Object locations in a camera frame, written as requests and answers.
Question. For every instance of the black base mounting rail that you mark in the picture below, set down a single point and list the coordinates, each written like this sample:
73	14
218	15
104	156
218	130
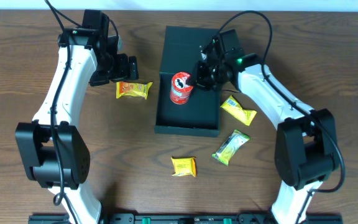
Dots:
244	218

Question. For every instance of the yellow wafer snack packet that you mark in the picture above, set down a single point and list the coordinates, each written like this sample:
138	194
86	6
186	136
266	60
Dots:
232	106

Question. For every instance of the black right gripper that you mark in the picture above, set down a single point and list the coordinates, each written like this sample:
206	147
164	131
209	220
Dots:
204	73

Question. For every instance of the red Pringles can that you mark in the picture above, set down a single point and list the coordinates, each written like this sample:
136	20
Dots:
180	91

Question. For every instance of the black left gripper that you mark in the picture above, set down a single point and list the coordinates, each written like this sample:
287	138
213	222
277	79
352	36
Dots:
122	68

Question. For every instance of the green white snack packet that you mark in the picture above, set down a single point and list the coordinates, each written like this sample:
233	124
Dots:
230	147

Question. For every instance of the small yellow square snack packet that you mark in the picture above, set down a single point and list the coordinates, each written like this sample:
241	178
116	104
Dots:
184	166

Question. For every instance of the yellow peanut butter snack packet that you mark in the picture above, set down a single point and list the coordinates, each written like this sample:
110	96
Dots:
133	89

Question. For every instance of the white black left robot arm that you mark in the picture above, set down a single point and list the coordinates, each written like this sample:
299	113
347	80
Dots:
52	150

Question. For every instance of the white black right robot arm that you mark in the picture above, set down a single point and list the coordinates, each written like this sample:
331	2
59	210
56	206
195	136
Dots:
306	150

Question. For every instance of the black gift box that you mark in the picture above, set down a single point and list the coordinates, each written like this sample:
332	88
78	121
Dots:
199	116

